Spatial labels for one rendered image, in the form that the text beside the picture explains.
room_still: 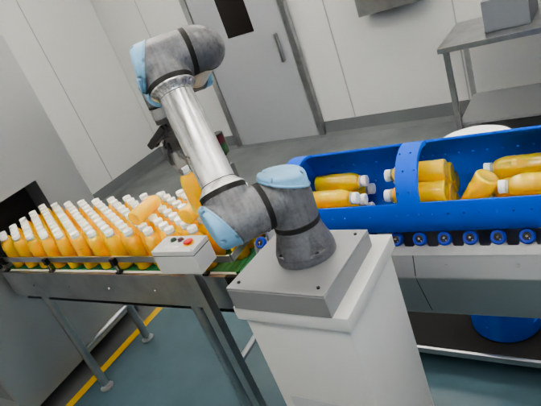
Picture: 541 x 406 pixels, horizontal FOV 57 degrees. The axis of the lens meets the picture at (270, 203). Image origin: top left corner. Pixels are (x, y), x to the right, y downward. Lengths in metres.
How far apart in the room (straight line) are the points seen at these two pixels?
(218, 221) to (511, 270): 0.90
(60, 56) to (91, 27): 0.63
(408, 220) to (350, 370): 0.52
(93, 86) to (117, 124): 0.54
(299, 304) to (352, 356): 0.18
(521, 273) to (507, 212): 0.21
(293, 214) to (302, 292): 0.18
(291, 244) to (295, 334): 0.22
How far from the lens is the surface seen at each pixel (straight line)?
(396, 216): 1.55
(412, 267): 1.67
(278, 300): 1.16
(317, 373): 1.32
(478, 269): 1.62
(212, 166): 1.14
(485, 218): 1.51
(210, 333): 2.24
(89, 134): 6.49
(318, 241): 1.18
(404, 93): 5.14
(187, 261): 1.78
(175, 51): 1.23
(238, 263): 1.95
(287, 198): 1.12
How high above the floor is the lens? 1.86
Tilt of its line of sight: 25 degrees down
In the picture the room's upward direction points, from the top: 21 degrees counter-clockwise
